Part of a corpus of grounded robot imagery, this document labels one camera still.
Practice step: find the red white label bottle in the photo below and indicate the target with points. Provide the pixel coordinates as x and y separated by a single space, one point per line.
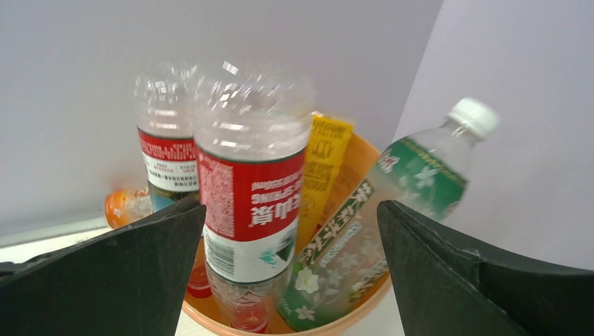
164 97

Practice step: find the orange plastic bin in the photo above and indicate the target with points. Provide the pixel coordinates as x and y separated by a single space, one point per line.
337 279

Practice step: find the green label clear bottle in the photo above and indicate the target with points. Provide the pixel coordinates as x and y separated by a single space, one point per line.
426 171

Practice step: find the orange drink bottle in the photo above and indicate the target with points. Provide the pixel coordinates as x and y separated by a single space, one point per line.
124 207

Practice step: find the red green label bottle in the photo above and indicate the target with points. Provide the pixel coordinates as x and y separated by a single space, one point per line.
251 130

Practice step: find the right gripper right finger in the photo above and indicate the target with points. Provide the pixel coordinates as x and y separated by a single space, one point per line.
448 283

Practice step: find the yellow juice bottle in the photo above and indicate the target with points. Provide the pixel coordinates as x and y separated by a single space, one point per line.
328 142

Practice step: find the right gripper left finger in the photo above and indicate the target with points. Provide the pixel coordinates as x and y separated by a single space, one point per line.
128 281

